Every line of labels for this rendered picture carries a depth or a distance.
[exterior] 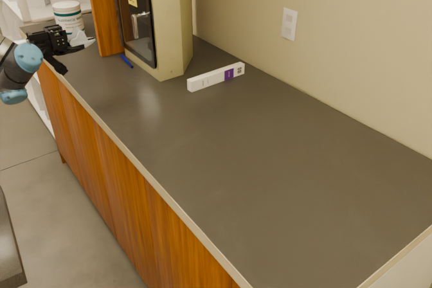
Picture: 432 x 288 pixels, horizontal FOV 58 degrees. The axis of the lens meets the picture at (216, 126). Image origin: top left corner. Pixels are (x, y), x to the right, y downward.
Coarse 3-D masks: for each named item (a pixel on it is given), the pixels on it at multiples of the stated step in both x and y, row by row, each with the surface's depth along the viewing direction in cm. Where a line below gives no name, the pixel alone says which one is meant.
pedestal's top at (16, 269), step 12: (0, 192) 103; (0, 204) 99; (0, 216) 96; (0, 228) 92; (12, 228) 94; (0, 240) 89; (12, 240) 89; (0, 252) 87; (12, 252) 87; (0, 264) 84; (12, 264) 84; (0, 276) 82; (12, 276) 82; (24, 276) 84
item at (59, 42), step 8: (56, 24) 130; (40, 32) 125; (48, 32) 124; (56, 32) 125; (64, 32) 126; (32, 40) 123; (40, 40) 125; (48, 40) 126; (56, 40) 126; (64, 40) 128; (40, 48) 126; (48, 48) 127; (56, 48) 127; (64, 48) 128
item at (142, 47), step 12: (120, 0) 158; (144, 0) 140; (120, 12) 162; (132, 12) 152; (144, 24) 147; (132, 36) 160; (144, 36) 150; (132, 48) 164; (144, 48) 154; (144, 60) 158
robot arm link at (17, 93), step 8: (0, 72) 116; (0, 80) 114; (8, 80) 113; (0, 88) 116; (8, 88) 115; (16, 88) 116; (24, 88) 119; (0, 96) 117; (8, 96) 115; (16, 96) 116; (24, 96) 119; (8, 104) 119
